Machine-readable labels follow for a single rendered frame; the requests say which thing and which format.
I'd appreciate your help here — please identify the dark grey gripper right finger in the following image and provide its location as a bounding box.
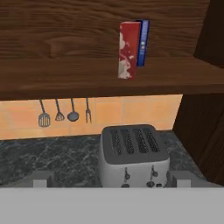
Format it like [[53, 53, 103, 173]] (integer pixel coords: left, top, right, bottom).
[[167, 171, 223, 189]]

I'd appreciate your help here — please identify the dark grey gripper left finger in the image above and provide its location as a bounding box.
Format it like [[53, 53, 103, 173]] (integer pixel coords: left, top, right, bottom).
[[2, 171, 56, 189]]

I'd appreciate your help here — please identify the dark wooden cabinet door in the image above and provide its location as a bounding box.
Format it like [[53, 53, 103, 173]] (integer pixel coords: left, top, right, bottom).
[[172, 0, 224, 186]]

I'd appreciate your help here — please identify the dark wooden cabinet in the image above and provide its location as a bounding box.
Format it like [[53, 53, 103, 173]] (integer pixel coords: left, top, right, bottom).
[[0, 0, 224, 102]]

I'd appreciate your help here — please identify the red cereal box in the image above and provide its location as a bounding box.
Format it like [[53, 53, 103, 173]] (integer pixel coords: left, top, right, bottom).
[[117, 21, 142, 81]]

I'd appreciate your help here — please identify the silver four-slot toaster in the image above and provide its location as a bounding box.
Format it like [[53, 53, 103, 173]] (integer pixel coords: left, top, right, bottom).
[[97, 124, 172, 189]]

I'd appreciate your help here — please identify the grey slotted spatula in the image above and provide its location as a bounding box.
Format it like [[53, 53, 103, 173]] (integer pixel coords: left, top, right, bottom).
[[38, 99, 52, 128]]

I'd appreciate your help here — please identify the small grey spatula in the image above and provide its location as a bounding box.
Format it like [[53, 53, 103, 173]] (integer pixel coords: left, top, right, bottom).
[[54, 98, 66, 122]]

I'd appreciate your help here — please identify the grey ladle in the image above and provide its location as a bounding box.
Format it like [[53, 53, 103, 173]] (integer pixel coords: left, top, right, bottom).
[[66, 98, 80, 123]]

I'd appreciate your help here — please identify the grey meat fork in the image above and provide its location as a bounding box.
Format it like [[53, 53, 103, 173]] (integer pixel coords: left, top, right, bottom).
[[85, 97, 93, 123]]

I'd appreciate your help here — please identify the blue box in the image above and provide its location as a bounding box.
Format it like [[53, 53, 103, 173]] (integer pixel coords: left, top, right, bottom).
[[136, 19, 151, 67]]

